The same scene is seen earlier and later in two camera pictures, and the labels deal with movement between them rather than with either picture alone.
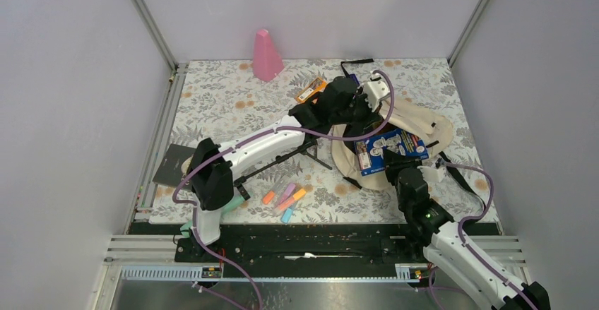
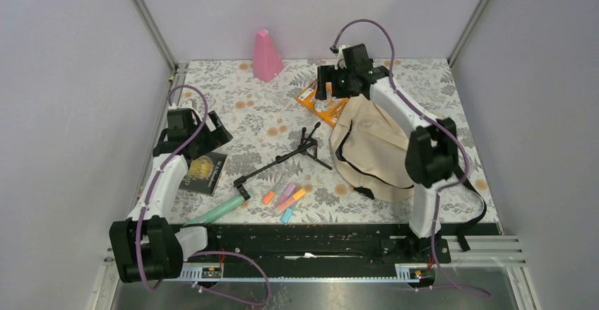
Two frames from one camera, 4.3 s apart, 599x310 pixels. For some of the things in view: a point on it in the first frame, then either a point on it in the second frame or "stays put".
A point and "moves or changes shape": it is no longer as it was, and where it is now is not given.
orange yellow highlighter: x=299 y=194 stays put
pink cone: x=267 y=61 stays put
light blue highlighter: x=286 y=215 stays put
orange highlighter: x=268 y=197 stays put
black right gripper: x=395 y=162 -> x=329 y=73
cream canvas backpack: x=434 y=130 moves or changes shape
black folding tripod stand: x=307 y=148 stays put
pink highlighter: x=289 y=190 stays put
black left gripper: x=369 y=118 -> x=218 y=135
